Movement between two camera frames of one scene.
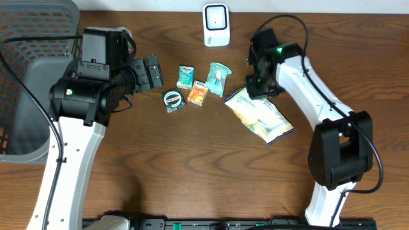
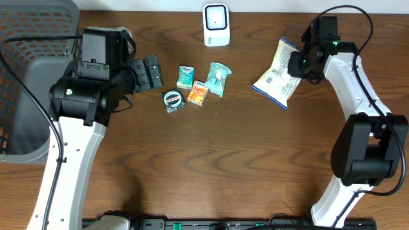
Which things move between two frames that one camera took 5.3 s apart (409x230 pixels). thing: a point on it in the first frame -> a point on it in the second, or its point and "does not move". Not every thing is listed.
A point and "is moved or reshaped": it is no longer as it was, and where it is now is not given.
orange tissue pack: x=198 y=94 does not move
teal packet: x=216 y=79 does not move
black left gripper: x=143 y=69 does not move
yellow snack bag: x=259 y=116 is moved or reshaped
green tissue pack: x=186 y=77 does not move
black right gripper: x=255 y=92 -> x=293 y=69
